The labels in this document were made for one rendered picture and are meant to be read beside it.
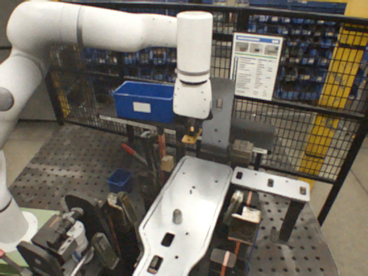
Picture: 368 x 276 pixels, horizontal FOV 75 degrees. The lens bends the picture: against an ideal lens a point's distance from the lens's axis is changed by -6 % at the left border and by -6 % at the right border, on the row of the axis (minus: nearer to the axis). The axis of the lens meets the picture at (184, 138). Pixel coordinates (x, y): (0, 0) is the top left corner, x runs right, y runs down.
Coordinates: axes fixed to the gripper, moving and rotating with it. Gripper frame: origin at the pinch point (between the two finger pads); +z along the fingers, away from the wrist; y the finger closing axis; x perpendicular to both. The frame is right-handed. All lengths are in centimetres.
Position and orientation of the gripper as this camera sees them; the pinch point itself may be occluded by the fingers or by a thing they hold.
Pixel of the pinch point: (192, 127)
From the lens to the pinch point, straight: 75.9
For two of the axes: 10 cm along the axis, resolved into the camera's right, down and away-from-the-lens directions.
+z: 0.0, 8.3, 5.6
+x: 3.6, -5.3, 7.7
